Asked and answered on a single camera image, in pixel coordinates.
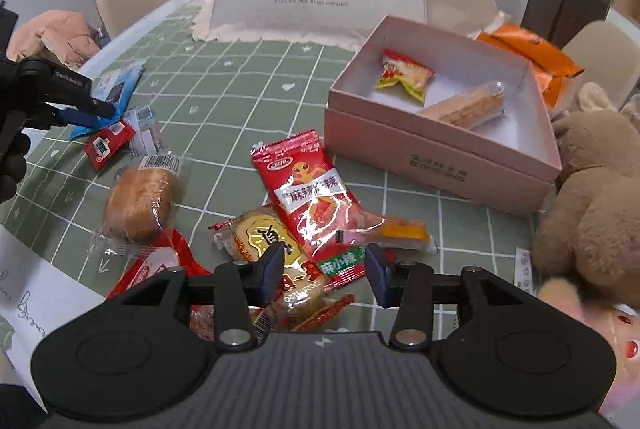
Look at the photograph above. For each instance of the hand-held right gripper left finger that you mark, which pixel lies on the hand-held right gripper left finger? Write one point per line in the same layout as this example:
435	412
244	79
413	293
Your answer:
272	274

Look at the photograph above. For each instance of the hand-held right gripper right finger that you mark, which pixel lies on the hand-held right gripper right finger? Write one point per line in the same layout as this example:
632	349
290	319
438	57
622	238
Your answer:
376	279

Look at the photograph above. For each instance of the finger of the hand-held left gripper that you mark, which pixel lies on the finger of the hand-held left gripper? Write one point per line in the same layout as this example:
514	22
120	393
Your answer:
102	109
75	118

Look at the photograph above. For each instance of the blue white snack packet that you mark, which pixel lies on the blue white snack packet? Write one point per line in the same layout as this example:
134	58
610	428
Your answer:
120	84

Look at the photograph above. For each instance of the large red spicy snack packet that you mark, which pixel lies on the large red spicy snack packet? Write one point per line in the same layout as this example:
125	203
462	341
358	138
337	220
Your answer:
310	194

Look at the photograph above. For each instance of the pink cardboard box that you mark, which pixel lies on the pink cardboard box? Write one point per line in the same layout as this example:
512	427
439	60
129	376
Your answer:
450	159

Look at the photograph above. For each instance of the person's left hand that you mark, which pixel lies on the person's left hand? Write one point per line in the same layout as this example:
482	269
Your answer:
12	169

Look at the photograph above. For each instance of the small red snack packet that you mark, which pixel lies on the small red snack packet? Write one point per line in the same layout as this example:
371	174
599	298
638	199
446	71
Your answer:
107	144

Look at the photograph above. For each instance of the yellow round cookie packet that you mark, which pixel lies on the yellow round cookie packet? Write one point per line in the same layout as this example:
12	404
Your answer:
250	234

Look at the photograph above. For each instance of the small white snack packet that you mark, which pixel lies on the small white snack packet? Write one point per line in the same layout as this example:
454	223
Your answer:
145	129

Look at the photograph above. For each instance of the yellow orange snack packet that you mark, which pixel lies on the yellow orange snack packet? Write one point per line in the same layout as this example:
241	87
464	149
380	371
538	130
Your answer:
400	229

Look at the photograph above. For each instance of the small red orange packet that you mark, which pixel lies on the small red orange packet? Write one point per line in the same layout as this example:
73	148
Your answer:
327	306

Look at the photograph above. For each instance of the pink jacket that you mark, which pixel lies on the pink jacket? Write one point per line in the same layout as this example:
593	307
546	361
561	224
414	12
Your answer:
55	34

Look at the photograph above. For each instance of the bread in clear wrapper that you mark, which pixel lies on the bread in clear wrapper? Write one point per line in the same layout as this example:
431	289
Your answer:
140	204

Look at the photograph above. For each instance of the red white snack packet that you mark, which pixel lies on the red white snack packet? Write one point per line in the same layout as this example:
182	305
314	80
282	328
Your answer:
150	266

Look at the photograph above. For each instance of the white label strip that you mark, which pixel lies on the white label strip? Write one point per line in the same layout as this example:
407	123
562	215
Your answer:
525	269

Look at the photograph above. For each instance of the white paper sheet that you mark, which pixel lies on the white paper sheet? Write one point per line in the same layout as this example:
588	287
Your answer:
30	289

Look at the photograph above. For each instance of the wafer cake in clear wrapper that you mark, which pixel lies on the wafer cake in clear wrapper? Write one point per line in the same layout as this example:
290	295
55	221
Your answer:
465	109

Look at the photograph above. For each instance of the red yellow snack packet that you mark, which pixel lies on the red yellow snack packet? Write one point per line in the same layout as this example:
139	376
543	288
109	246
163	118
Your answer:
402	76

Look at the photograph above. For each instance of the brown teddy bear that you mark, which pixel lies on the brown teddy bear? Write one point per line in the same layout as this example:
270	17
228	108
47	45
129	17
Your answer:
585	209

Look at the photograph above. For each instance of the pink plush toy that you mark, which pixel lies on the pink plush toy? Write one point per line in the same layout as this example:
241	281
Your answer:
615	349

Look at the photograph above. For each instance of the orange snack bag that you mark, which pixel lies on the orange snack bag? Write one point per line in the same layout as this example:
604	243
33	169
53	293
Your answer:
540	54

